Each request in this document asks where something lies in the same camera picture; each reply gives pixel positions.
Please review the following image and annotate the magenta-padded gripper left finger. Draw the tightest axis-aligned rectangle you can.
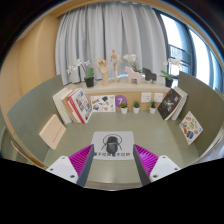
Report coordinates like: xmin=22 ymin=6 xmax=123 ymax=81
xmin=45 ymin=143 xmax=95 ymax=188

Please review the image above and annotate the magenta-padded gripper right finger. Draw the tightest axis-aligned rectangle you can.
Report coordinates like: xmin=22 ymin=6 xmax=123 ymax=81
xmin=132 ymin=143 xmax=181 ymax=187

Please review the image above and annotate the black computer mouse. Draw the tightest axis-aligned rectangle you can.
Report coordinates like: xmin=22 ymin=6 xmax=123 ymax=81
xmin=105 ymin=135 xmax=120 ymax=155

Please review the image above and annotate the white printed mouse pad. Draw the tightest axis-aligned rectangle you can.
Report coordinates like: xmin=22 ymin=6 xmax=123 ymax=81
xmin=90 ymin=130 xmax=135 ymax=161

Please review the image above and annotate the beige card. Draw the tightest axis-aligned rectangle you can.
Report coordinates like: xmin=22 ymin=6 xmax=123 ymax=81
xmin=38 ymin=113 xmax=67 ymax=151

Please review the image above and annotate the brown book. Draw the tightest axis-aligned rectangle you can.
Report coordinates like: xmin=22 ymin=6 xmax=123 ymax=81
xmin=61 ymin=96 xmax=81 ymax=125

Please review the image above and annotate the food picture card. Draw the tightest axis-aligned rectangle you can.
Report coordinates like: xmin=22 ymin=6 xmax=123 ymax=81
xmin=178 ymin=110 xmax=204 ymax=146

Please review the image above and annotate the red-edged photo magazine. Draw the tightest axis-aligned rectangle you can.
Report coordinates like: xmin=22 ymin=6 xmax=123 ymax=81
xmin=66 ymin=87 xmax=93 ymax=125

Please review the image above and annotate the black book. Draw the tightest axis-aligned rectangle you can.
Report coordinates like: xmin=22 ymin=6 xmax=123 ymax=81
xmin=156 ymin=87 xmax=183 ymax=121

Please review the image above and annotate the white sticker sheet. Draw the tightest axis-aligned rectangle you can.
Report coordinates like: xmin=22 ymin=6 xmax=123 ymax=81
xmin=90 ymin=94 xmax=117 ymax=113

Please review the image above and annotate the purple round number sign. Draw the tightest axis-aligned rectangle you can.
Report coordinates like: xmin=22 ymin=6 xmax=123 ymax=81
xmin=114 ymin=94 xmax=128 ymax=108

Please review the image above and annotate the white book stack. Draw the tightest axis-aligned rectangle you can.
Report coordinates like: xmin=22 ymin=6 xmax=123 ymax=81
xmin=169 ymin=85 xmax=189 ymax=122

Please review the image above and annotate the grey-green desk partition panel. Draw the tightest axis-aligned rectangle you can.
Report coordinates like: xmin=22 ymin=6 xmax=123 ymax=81
xmin=176 ymin=70 xmax=224 ymax=158
xmin=6 ymin=74 xmax=66 ymax=163

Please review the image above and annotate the wooden desk shelf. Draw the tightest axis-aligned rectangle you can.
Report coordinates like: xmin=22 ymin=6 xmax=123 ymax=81
xmin=68 ymin=78 xmax=173 ymax=113

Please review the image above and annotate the white orchid in black pot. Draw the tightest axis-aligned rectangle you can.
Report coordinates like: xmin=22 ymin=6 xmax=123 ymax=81
xmin=159 ymin=57 xmax=184 ymax=89
xmin=122 ymin=53 xmax=143 ymax=75
xmin=65 ymin=58 xmax=96 ymax=89

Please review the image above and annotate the dark horse figure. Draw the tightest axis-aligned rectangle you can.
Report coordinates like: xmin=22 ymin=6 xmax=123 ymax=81
xmin=141 ymin=67 xmax=158 ymax=84

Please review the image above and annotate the pink horse figure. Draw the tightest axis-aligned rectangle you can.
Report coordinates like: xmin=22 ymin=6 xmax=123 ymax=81
xmin=124 ymin=65 xmax=143 ymax=85

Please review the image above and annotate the wooden hand model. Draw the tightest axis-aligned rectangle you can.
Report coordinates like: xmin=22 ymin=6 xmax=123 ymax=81
xmin=96 ymin=57 xmax=110 ymax=87

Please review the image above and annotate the wooden mannequin figure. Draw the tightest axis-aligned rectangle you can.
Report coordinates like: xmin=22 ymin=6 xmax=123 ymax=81
xmin=110 ymin=49 xmax=123 ymax=83

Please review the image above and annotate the window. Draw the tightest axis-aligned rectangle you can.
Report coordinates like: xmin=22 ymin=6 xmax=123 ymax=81
xmin=159 ymin=13 xmax=224 ymax=91

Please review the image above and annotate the grey curtain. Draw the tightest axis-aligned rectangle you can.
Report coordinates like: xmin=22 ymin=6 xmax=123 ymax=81
xmin=54 ymin=1 xmax=168 ymax=86

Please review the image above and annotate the white wall socket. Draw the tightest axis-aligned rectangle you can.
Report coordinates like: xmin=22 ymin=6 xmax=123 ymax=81
xmin=140 ymin=92 xmax=152 ymax=103
xmin=153 ymin=92 xmax=165 ymax=103

